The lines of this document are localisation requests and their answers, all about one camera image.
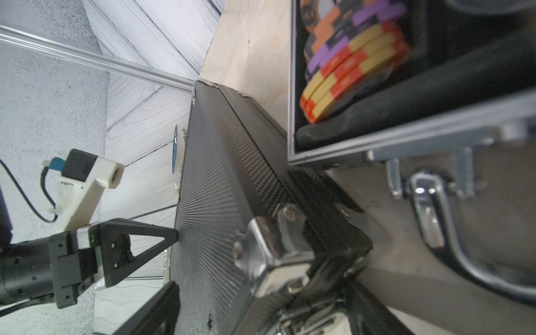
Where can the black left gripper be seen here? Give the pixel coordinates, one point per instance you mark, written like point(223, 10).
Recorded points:
point(54, 270)

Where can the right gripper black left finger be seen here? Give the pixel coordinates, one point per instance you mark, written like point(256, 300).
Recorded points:
point(158, 316)

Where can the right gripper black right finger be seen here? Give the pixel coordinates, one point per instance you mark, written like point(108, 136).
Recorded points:
point(367, 315)

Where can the black carbon poker case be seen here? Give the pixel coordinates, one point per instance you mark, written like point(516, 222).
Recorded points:
point(235, 169)

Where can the small silver poker case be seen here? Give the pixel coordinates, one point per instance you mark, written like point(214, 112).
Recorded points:
point(469, 83)

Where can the blue floral ceramic bowl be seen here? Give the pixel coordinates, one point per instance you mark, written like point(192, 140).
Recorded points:
point(179, 149)

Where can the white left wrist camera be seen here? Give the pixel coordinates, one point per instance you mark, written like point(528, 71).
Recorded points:
point(84, 177)

